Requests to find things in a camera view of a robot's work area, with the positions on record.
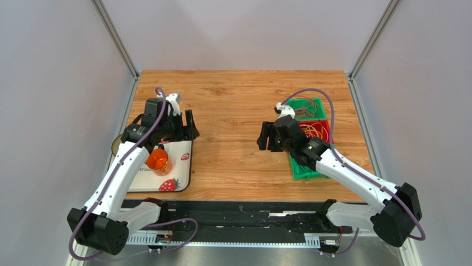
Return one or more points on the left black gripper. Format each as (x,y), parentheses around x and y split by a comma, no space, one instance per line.
(189,132)

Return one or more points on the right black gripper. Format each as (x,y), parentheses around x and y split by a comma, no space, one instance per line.
(272,137)

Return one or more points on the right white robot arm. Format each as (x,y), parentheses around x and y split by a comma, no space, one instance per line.
(391,211)

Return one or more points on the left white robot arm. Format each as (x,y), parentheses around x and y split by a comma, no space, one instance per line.
(99,224)

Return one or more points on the orange glass mug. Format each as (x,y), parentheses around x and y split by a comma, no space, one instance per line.
(159,162)

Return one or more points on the strawberry pattern tray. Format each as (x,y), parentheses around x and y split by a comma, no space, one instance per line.
(177,173)

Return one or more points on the near green plastic bin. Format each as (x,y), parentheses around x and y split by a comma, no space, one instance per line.
(302,172)

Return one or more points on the green plastic bin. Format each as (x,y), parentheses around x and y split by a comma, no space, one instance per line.
(308,109)
(302,172)

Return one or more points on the red plastic bin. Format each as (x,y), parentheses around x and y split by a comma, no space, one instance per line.
(316,128)

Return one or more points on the far green plastic bin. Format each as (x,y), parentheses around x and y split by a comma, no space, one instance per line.
(308,109)

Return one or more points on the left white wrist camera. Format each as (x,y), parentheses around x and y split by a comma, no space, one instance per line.
(174,100)

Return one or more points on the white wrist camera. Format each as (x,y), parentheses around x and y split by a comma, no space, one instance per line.
(174,100)
(284,110)

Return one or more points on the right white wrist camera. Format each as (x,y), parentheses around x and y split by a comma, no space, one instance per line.
(284,110)

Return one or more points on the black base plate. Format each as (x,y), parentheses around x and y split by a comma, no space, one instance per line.
(246,221)

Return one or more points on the grey slotted cable duct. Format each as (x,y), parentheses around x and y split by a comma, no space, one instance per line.
(152,239)

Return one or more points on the right aluminium frame post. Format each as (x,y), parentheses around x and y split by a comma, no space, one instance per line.
(387,15)

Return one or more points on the aluminium frame post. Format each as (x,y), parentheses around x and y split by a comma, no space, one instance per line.
(387,15)
(115,37)

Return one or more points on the left aluminium frame post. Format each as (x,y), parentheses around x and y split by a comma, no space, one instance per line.
(115,37)

